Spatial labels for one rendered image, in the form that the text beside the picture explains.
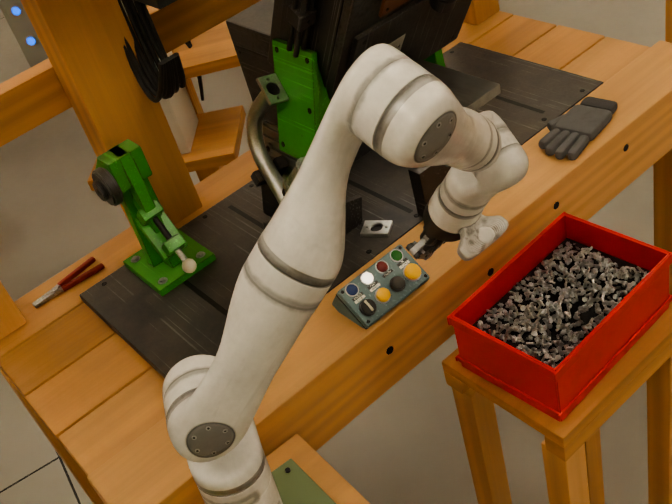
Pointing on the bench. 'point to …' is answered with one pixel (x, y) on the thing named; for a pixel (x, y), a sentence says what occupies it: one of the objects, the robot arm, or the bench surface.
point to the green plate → (298, 98)
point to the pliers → (70, 281)
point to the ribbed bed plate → (276, 146)
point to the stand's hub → (106, 187)
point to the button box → (346, 304)
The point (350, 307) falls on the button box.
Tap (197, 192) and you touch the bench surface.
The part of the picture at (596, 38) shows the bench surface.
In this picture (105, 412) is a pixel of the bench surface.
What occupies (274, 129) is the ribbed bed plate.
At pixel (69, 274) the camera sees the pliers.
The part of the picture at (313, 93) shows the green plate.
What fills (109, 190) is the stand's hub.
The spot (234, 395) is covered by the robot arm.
